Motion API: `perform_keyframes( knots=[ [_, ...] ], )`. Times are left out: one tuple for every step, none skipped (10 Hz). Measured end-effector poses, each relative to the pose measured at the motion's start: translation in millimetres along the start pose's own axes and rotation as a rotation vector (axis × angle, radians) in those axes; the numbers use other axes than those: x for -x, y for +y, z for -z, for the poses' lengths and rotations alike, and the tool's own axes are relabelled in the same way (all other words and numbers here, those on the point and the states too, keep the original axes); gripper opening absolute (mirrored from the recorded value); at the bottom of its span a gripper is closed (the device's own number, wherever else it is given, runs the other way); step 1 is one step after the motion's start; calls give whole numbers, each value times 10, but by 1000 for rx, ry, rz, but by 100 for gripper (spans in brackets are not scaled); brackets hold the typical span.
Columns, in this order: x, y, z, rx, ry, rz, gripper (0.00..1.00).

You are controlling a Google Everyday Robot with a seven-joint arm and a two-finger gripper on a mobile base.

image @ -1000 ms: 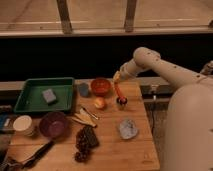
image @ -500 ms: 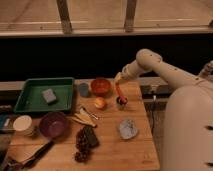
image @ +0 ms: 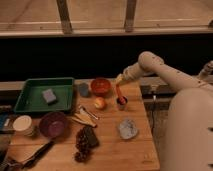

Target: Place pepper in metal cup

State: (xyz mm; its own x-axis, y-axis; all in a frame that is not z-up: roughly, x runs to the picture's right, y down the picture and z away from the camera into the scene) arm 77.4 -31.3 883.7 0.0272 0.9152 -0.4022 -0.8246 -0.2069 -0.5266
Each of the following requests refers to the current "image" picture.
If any dark green sponge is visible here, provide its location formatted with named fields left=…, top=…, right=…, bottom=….
left=83, top=126, right=99, bottom=148

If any white lidded container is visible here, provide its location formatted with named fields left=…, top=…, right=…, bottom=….
left=12, top=115, right=35, bottom=137

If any red chili pepper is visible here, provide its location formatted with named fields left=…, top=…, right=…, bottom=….
left=116, top=85, right=126, bottom=104

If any green plastic tray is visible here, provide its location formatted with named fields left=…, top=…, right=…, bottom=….
left=14, top=77, right=74, bottom=114

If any orange red bowl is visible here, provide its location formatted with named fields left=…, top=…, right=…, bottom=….
left=90, top=78, right=111, bottom=97

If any crumpled blue grey cloth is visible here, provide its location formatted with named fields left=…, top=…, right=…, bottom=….
left=118, top=118, right=138, bottom=140

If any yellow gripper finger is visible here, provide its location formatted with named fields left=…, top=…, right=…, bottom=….
left=115, top=74, right=124, bottom=85

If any small blue cup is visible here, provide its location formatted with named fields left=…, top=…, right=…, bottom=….
left=78, top=83, right=89, bottom=97

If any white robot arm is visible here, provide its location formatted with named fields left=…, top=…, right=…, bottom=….
left=116, top=51, right=213, bottom=171

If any purple bowl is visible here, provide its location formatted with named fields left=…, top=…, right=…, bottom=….
left=39, top=112, right=68, bottom=139

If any blue box at left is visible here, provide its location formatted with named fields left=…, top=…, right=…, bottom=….
left=0, top=115, right=14, bottom=134

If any black spatula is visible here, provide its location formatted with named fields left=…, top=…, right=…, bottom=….
left=22, top=141, right=54, bottom=168

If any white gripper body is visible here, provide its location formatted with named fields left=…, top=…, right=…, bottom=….
left=123, top=63, right=142, bottom=82

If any dark grape bunch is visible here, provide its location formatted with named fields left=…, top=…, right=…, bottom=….
left=74, top=130, right=91, bottom=162

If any red yellow apple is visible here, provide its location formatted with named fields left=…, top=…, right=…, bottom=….
left=94, top=97, right=107, bottom=110

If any white handled knife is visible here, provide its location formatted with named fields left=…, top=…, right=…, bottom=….
left=78, top=105, right=99, bottom=120

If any small metal cup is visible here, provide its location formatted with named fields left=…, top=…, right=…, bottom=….
left=116, top=96, right=128, bottom=111

